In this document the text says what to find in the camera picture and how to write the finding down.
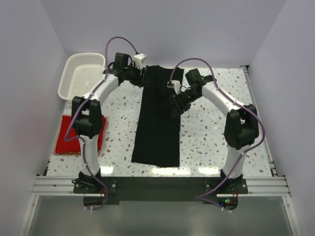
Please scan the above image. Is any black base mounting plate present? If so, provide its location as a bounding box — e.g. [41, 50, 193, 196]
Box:
[72, 174, 249, 209]

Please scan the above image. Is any white plastic basket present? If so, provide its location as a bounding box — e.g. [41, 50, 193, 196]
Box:
[58, 53, 105, 100]

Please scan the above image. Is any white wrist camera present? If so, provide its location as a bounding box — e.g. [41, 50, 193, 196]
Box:
[132, 53, 147, 70]
[167, 80, 181, 94]

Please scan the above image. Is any aluminium frame rail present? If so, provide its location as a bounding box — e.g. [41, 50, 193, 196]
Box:
[31, 176, 291, 197]

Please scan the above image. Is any black t shirt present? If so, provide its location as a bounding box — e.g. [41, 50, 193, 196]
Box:
[131, 65, 181, 168]

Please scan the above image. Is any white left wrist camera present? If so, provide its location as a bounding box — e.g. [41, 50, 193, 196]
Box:
[132, 53, 147, 70]

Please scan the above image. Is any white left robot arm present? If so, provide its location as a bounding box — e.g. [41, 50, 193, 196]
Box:
[70, 53, 147, 193]

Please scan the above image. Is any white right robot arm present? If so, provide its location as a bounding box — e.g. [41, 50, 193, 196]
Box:
[167, 69, 259, 193]

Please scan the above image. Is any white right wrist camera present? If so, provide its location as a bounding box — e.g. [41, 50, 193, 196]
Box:
[167, 80, 181, 94]

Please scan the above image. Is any red folded t shirt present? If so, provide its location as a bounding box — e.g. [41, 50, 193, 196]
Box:
[53, 115, 109, 155]

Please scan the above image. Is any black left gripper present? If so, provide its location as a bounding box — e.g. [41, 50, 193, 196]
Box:
[124, 63, 149, 88]

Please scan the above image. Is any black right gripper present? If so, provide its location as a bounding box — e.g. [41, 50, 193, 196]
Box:
[170, 89, 200, 119]

